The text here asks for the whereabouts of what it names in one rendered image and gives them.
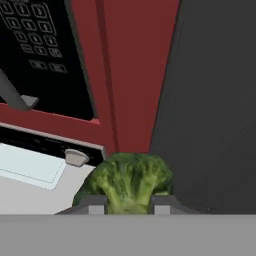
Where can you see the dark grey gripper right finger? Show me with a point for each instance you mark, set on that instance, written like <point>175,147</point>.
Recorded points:
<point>162,202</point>

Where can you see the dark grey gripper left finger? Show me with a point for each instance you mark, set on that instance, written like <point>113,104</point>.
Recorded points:
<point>96,202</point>

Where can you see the green broccoli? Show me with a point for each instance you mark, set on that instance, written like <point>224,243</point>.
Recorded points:
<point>128,181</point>

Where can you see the grey oven knob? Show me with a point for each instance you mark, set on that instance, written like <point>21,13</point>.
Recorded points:
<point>76,157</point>

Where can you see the oven with black control panel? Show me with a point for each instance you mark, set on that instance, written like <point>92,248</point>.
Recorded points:
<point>30,140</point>

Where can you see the black microwave oven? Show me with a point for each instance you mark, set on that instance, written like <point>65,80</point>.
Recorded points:
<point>50,80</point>

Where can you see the dark grey fridge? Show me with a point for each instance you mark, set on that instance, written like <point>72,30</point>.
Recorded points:
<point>213,106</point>

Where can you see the red cabinet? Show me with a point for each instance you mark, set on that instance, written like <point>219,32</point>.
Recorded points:
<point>136,73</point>

